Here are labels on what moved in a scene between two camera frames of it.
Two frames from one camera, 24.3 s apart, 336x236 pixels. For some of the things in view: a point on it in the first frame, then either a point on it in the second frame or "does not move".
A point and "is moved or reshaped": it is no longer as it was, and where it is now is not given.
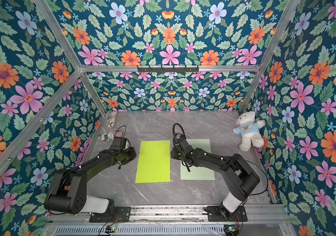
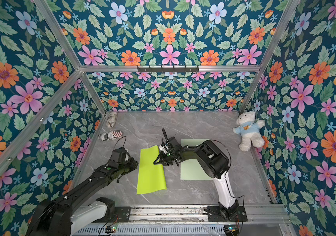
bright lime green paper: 154,162 is moved or reshaped
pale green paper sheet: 197,173 does not move
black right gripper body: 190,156 to 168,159
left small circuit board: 110,229 does not move
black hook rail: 162,70 does not move
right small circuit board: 231,228 does not move
